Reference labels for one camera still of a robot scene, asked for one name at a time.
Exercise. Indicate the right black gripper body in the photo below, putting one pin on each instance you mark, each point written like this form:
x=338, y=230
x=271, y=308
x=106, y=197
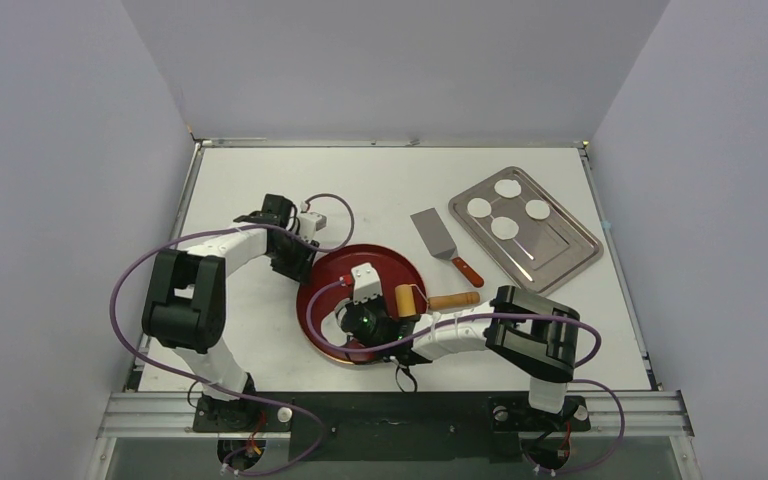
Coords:
x=392, y=304

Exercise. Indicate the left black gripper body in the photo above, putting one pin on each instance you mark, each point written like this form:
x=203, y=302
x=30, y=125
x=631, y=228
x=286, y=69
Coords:
x=292, y=259

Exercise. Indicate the round red lacquer tray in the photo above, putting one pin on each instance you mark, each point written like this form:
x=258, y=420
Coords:
x=393, y=269

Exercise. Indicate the wooden dough roller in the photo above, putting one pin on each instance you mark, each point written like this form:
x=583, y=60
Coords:
x=417, y=301

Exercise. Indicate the white dough piece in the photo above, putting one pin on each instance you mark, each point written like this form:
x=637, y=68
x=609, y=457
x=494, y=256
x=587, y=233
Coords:
x=331, y=328

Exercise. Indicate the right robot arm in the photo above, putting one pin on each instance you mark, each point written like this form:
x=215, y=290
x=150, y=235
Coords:
x=543, y=338

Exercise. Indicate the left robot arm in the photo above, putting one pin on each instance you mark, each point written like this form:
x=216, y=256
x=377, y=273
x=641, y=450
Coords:
x=186, y=304

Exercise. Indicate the white dumpling wrapper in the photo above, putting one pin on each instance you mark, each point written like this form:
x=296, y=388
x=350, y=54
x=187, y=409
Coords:
x=479, y=208
x=538, y=209
x=504, y=228
x=508, y=188

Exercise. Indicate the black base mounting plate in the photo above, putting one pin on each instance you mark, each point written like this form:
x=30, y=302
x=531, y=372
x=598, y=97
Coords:
x=427, y=426

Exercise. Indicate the rectangular steel tray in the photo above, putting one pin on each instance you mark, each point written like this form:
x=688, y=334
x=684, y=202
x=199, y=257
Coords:
x=545, y=254

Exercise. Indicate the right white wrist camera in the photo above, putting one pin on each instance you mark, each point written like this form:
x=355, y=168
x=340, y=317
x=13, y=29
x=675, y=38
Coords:
x=366, y=283

